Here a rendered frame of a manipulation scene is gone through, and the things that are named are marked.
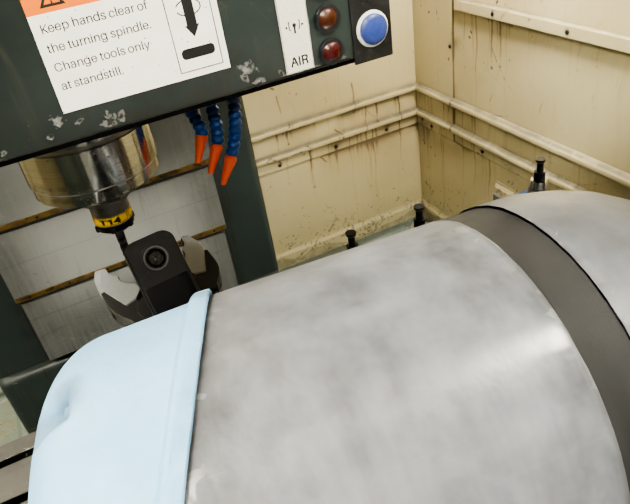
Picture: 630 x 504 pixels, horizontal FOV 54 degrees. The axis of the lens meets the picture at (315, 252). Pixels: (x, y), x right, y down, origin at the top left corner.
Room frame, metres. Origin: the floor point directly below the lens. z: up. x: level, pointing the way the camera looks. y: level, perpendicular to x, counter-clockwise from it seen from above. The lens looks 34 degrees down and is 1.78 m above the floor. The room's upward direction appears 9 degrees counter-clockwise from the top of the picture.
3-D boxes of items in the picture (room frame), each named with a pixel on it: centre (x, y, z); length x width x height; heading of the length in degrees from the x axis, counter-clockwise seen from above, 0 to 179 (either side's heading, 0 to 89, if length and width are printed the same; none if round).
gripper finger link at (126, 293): (0.53, 0.21, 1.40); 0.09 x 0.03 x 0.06; 49
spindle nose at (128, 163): (0.72, 0.25, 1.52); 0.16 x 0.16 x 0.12
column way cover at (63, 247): (1.14, 0.41, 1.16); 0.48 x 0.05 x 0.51; 111
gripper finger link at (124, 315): (0.49, 0.18, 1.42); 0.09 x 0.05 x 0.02; 49
